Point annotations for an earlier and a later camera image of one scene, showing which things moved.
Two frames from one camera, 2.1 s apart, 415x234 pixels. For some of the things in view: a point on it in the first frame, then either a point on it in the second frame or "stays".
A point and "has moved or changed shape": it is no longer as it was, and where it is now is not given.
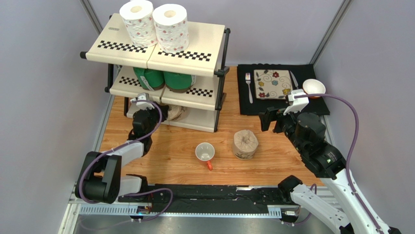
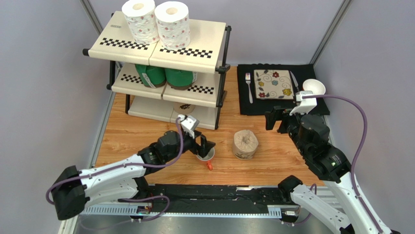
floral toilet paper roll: x=139 y=17 has moved or changed shape
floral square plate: x=273 y=84 stays
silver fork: x=248 y=78 stays
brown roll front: x=177 y=112 has moved or changed shape
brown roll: x=245 y=143 stays
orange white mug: x=205 y=151 stays
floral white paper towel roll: x=171 y=28 stays
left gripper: x=164 y=111 to x=205 y=145
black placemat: x=300 y=72 stays
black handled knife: x=294 y=79 stays
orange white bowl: x=313 y=86 stays
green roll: x=150 y=79 has moved or changed shape
